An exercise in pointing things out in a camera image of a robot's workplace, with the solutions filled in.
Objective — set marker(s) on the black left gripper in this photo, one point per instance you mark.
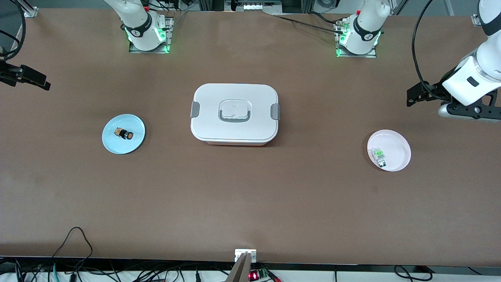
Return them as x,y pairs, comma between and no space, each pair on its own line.
437,91

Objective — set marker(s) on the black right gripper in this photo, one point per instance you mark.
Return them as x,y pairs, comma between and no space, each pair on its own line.
8,74

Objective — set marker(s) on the orange switch with black knob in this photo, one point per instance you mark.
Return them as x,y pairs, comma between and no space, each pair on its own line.
126,134

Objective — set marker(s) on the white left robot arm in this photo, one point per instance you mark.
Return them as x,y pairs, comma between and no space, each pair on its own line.
364,39

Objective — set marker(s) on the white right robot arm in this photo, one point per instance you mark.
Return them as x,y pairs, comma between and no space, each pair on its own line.
141,35

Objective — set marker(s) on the white lidded box grey latches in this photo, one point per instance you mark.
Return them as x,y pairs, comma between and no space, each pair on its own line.
211,117

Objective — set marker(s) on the pink round plate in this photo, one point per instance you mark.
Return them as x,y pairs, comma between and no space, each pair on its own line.
395,149

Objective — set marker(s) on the light blue round plate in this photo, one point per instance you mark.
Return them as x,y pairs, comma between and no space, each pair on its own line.
113,143

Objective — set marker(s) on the white device with lit ports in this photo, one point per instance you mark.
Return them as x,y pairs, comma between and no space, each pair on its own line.
254,6

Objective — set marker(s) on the circuit board with red display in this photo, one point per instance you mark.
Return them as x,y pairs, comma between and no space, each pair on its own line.
254,276

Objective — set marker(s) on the aluminium corner bracket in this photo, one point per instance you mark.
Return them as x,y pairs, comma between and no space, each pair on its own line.
30,11
476,19

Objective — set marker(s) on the green switch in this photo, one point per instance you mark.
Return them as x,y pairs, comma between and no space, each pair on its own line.
379,156

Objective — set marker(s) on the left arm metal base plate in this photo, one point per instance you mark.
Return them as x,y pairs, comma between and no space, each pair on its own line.
356,56

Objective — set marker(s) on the white metal edge bracket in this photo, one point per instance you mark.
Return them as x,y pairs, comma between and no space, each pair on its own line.
239,253

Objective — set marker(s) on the grey metal wedge mount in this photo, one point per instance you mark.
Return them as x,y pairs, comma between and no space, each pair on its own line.
240,272

